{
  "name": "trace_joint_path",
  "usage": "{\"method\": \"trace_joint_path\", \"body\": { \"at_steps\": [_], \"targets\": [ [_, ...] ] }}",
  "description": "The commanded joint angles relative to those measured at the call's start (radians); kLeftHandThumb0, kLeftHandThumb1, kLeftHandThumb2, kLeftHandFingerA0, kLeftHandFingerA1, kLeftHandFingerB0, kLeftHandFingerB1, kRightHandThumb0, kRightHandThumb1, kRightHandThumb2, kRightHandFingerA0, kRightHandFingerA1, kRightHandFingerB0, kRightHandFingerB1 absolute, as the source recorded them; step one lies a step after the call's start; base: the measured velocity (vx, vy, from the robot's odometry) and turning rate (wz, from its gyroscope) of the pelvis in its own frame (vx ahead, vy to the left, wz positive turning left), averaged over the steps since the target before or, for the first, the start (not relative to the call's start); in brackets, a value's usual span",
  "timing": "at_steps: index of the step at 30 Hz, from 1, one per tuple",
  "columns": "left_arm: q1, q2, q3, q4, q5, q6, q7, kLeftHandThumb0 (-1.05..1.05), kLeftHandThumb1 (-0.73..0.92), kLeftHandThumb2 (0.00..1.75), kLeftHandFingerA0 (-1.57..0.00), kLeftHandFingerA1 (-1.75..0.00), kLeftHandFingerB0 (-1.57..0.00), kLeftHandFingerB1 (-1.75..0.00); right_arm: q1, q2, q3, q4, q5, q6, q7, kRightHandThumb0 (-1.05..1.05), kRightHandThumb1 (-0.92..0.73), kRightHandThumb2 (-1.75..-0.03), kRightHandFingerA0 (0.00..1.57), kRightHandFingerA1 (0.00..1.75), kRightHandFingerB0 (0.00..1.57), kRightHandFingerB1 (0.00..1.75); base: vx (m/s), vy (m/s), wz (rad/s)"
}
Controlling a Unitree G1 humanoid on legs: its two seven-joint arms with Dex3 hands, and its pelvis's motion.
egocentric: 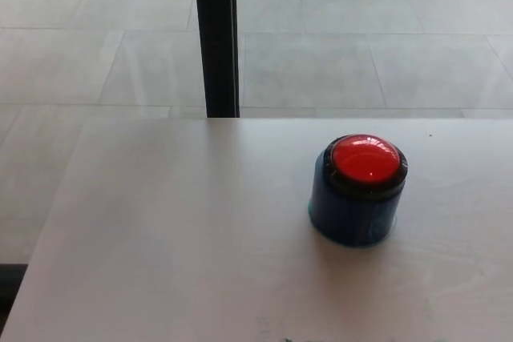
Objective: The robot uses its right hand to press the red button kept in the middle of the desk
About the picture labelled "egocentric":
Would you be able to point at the red dome button blue base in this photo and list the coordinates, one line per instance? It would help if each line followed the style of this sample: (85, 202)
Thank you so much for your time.
(365, 166)

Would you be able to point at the black vertical post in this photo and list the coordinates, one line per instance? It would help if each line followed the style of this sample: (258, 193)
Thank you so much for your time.
(216, 37)

